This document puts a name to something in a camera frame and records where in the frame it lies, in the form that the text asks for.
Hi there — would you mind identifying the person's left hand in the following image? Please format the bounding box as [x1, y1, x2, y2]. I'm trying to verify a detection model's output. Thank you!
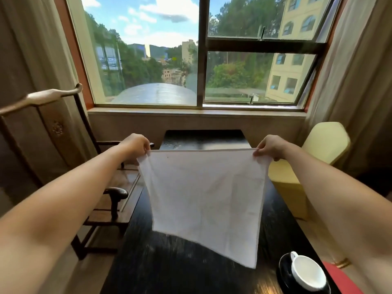
[118, 133, 151, 166]

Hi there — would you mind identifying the dark wooden armchair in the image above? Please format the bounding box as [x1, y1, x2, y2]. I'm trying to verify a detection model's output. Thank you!
[0, 83, 155, 261]

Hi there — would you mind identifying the yellow covered chair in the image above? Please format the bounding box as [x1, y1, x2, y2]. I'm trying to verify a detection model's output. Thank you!
[268, 121, 351, 221]

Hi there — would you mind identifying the pink chair with gold frame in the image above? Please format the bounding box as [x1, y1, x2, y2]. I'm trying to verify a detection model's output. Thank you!
[321, 257, 365, 294]

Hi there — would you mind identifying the person's left forearm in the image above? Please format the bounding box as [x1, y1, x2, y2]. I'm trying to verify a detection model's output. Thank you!
[0, 143, 130, 294]

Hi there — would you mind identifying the person's right hand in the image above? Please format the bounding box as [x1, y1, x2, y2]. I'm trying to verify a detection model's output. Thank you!
[252, 134, 288, 162]

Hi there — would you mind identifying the black wooden table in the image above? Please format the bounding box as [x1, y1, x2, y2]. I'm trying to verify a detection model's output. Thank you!
[99, 129, 342, 294]

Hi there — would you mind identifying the white cloth napkin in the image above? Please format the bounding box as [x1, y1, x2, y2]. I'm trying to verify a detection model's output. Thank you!
[137, 148, 272, 269]

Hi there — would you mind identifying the large window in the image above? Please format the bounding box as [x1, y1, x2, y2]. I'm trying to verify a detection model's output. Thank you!
[66, 0, 343, 111]

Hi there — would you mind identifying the white cup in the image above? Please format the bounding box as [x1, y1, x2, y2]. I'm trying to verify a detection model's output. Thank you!
[290, 251, 327, 292]

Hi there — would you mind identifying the black saucer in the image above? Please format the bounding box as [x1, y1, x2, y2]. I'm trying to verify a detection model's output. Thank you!
[278, 252, 332, 294]

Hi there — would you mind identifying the person's right forearm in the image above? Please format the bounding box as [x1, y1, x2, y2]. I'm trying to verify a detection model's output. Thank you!
[281, 142, 392, 294]

